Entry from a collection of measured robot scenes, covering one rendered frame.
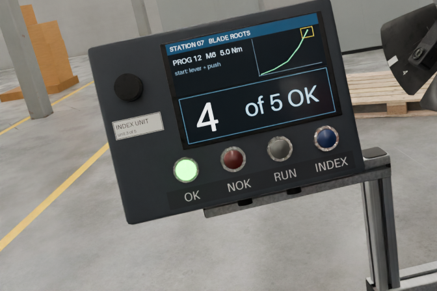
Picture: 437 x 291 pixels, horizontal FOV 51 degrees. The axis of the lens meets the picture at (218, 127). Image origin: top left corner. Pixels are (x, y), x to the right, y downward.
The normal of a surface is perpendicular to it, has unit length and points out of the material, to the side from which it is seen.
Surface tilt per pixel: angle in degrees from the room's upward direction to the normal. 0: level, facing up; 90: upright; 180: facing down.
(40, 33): 90
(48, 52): 90
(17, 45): 90
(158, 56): 75
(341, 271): 0
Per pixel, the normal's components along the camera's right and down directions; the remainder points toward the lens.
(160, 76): 0.05, 0.03
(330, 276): -0.20, -0.93
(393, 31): -0.91, 0.03
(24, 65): -0.17, 0.33
